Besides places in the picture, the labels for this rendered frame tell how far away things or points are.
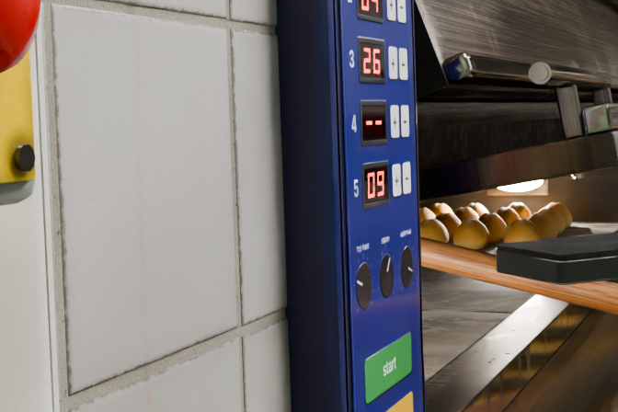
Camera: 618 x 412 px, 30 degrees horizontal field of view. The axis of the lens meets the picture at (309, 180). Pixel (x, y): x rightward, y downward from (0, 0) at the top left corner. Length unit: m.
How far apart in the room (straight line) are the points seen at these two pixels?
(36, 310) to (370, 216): 0.31
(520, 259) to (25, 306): 0.17
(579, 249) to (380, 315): 0.40
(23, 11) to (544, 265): 0.14
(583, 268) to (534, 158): 0.54
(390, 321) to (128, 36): 0.29
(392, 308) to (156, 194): 0.24
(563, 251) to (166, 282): 0.26
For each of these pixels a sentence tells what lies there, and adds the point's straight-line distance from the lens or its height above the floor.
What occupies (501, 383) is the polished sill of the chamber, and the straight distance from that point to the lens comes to 1.14.
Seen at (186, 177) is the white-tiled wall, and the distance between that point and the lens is 0.53.
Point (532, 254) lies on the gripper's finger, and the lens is 0.29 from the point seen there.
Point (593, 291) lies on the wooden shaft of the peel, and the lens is 1.16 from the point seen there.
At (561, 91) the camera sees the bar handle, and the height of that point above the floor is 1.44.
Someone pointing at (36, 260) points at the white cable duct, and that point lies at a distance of 0.40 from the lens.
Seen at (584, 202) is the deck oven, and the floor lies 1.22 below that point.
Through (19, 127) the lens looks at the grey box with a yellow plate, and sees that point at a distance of 0.30.
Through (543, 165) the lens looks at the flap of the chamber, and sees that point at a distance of 0.82.
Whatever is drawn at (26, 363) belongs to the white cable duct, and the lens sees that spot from 0.40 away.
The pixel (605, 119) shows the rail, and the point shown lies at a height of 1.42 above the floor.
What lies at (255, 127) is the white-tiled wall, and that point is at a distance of 0.60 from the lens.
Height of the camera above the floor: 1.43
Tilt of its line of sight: 3 degrees down
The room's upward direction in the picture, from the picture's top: 2 degrees counter-clockwise
